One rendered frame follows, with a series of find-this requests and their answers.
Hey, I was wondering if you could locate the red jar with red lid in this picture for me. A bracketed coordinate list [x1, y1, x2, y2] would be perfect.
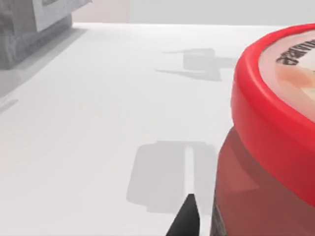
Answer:
[209, 22, 315, 236]

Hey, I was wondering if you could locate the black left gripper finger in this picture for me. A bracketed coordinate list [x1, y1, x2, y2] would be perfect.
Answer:
[165, 193, 200, 236]

